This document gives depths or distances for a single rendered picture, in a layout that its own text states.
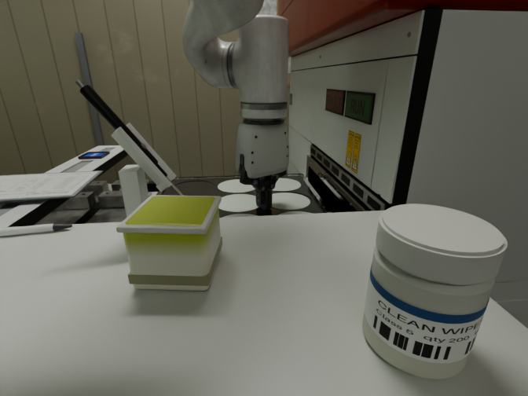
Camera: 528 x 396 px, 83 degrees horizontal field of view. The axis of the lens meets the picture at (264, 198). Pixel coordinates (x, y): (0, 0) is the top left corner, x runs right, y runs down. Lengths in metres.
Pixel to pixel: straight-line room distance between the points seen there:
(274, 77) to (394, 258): 0.39
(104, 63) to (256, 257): 2.55
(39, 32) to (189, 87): 1.07
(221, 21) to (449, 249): 0.35
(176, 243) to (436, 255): 0.19
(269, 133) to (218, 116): 2.24
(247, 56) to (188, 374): 0.44
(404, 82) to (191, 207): 0.31
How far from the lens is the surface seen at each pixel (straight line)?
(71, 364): 0.27
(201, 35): 0.46
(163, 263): 0.28
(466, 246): 0.20
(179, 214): 0.28
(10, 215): 0.57
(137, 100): 2.76
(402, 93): 0.45
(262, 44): 0.52
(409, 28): 0.46
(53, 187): 0.64
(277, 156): 0.57
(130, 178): 0.37
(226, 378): 0.23
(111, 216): 0.70
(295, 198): 0.66
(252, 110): 0.53
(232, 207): 0.62
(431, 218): 0.23
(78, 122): 2.87
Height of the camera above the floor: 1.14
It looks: 22 degrees down
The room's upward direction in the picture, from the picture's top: straight up
